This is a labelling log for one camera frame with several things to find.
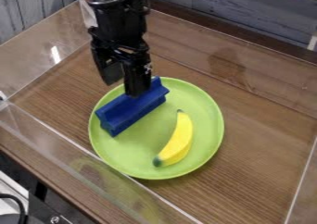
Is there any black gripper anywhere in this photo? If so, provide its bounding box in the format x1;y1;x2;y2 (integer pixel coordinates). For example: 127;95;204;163
88;0;151;97

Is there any blue plastic block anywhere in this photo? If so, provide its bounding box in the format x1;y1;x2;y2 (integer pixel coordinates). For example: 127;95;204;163
93;77;170;137

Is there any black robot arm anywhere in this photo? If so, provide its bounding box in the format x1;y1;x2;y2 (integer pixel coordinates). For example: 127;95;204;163
87;0;151;97

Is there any green round plate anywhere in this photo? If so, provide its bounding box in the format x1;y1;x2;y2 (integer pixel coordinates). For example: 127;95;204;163
88;77;224;180

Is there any yellow toy banana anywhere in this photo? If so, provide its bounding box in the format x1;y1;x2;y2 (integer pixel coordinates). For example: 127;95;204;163
152;109;192;168

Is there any clear acrylic enclosure wall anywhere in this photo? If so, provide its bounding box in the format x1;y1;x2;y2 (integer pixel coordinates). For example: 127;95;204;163
0;3;317;224

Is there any black cable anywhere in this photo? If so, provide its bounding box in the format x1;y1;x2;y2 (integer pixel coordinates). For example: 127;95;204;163
0;193;29;224

